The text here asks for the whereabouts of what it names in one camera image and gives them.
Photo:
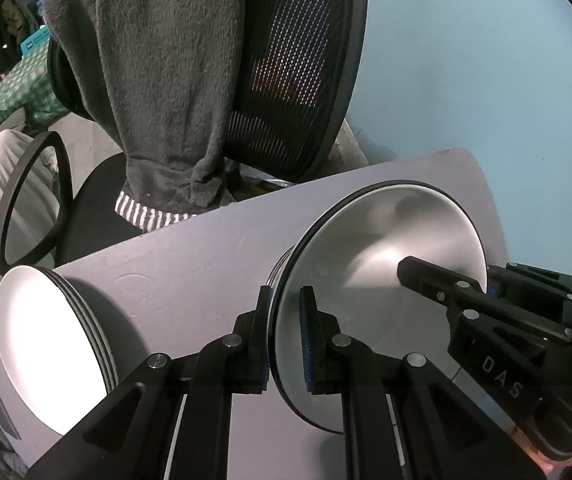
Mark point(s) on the black mesh office chair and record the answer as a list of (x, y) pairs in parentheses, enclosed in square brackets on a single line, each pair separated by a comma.
[(286, 60)]

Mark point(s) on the green checked blanket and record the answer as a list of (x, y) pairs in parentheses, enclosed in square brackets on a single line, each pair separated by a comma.
[(6, 95)]

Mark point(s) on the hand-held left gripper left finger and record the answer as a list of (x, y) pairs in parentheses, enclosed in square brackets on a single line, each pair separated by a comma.
[(258, 330)]

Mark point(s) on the dark grey fleece robe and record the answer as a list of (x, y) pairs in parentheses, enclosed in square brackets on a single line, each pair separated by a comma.
[(166, 85)]

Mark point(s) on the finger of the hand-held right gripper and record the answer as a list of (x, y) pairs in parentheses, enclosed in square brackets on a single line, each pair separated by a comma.
[(536, 287), (431, 285)]

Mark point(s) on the teal plastic basket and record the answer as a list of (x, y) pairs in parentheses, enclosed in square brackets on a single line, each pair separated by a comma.
[(36, 42)]

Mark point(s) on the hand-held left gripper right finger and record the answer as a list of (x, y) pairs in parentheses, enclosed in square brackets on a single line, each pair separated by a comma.
[(306, 350)]

